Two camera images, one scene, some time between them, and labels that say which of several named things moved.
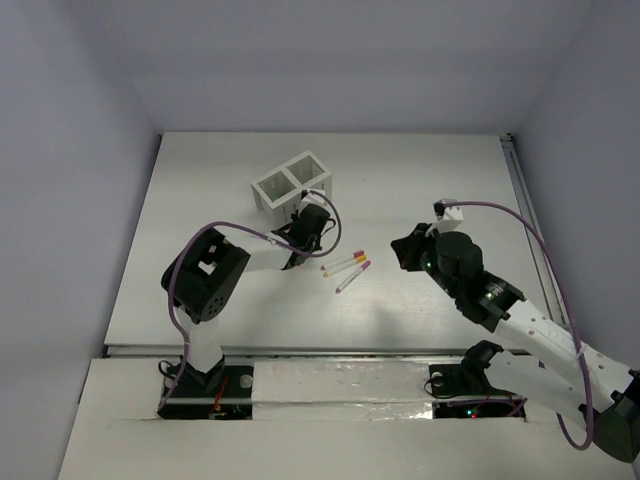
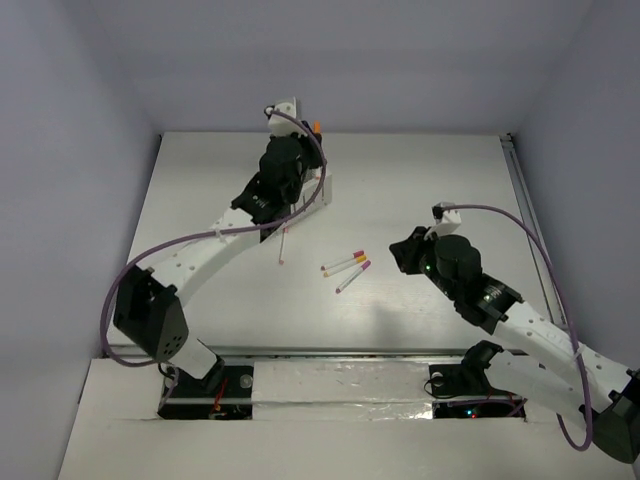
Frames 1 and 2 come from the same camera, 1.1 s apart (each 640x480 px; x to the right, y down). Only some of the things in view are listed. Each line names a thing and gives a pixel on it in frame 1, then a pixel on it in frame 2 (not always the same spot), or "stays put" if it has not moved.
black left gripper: [304, 239] -> [310, 151]
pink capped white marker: [343, 260] stays put
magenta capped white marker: [365, 265] stays put
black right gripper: [408, 247] stays put
